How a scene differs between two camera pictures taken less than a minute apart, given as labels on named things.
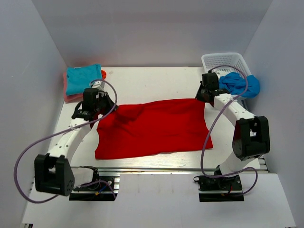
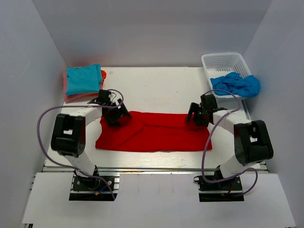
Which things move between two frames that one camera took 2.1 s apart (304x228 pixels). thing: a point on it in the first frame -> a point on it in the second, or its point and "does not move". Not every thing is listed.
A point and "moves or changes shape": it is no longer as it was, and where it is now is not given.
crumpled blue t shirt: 235,83 does not move
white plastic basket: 222,62 does not move
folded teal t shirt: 79,78 does not move
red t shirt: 153,127 moves or changes shape
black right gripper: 199,96 -> 193,107
